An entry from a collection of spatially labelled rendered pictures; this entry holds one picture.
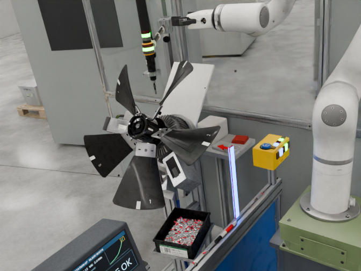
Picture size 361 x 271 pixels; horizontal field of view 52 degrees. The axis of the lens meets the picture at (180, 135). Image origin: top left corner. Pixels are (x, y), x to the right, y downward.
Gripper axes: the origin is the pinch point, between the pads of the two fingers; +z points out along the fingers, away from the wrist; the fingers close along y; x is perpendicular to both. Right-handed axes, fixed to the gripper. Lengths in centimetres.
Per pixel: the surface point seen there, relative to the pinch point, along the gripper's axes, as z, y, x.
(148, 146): 25, -4, -54
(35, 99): 440, 161, -145
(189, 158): -3, -10, -50
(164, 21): 51, 47, -10
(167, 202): 31, 8, -95
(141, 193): 19, -18, -68
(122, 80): 51, 10, -30
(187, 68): 12.6, 14.7, -22.8
